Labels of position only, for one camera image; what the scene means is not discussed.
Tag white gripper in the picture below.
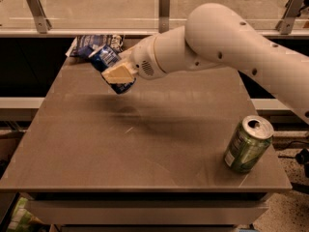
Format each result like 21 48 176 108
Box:
101 35 166 84

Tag blue pepsi can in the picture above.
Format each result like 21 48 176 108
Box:
88 44 135 95

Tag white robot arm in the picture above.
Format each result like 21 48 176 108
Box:
101 3 309 123

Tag green soda can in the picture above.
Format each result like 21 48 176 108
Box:
223 115 274 173

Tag blue chip bag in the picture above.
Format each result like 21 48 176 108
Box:
66 34 125 57

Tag glass barrier panel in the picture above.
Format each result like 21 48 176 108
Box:
0 0 309 31

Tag grey table drawer front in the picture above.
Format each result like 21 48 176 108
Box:
26 200 267 225

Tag middle metal rail bracket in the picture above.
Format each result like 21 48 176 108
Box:
158 0 170 33

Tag metal rail bracket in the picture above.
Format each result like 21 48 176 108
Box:
158 0 170 33
26 0 52 34
275 0 306 35

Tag left metal rail bracket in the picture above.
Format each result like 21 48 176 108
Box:
26 0 52 34

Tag right metal rail bracket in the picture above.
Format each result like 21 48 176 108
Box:
275 0 306 35

